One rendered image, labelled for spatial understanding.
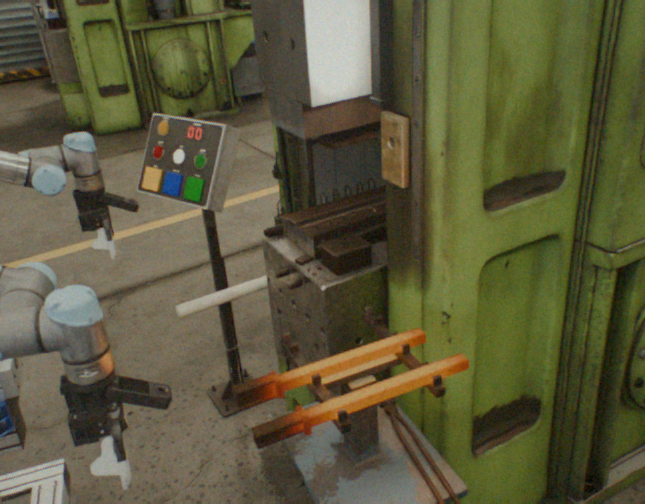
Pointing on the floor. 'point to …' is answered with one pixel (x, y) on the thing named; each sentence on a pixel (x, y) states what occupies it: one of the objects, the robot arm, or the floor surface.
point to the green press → (150, 61)
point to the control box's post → (221, 290)
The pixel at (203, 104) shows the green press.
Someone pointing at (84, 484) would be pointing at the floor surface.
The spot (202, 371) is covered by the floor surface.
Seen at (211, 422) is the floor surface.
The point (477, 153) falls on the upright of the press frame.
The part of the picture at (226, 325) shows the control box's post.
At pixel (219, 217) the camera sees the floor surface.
